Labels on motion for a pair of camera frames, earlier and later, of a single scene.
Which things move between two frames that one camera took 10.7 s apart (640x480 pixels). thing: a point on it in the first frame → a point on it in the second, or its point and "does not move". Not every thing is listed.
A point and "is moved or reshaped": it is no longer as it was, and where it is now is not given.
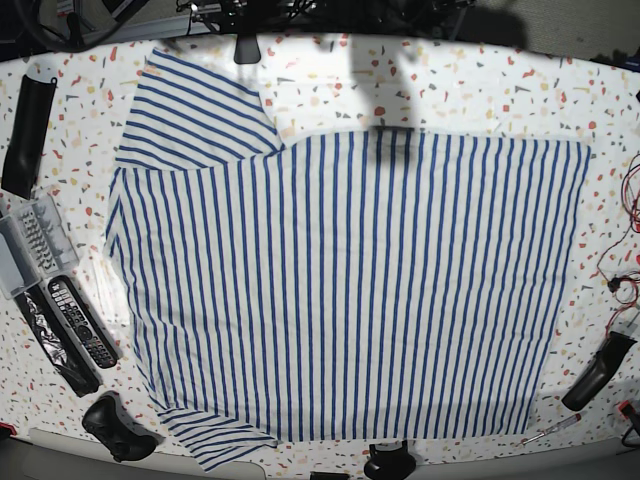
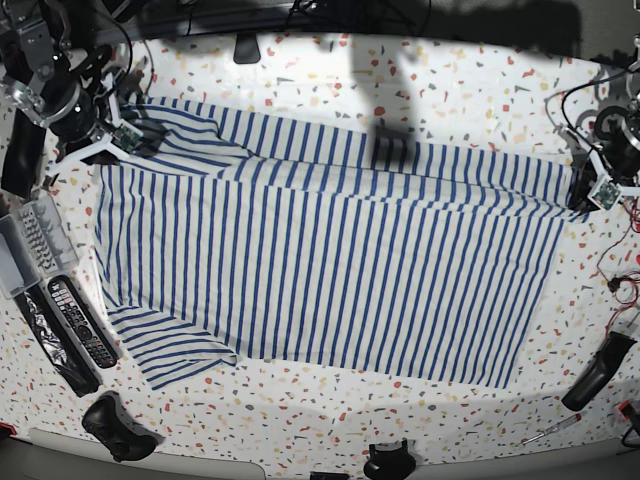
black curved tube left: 28,137 does not move
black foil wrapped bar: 51,335 does not move
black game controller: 109,423 does not move
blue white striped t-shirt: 370,286 is moved or reshaped
